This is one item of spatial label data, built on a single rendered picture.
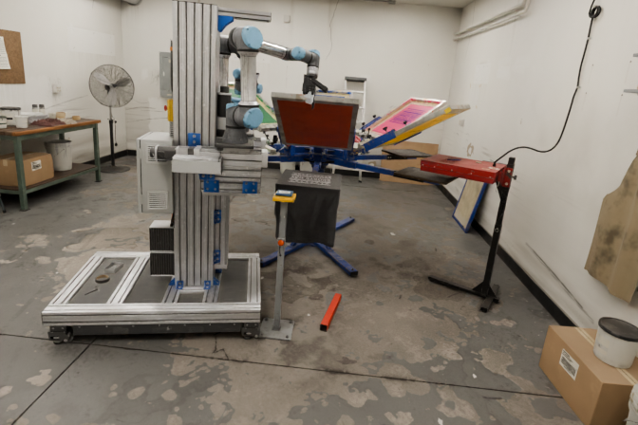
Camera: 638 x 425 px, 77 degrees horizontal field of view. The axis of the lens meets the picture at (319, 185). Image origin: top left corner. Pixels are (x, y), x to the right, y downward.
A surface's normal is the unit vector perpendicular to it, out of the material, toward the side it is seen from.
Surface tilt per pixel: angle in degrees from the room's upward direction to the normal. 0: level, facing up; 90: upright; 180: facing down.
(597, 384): 84
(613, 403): 90
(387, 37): 90
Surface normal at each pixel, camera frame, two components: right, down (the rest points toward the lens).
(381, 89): -0.07, 0.25
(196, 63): 0.15, 0.26
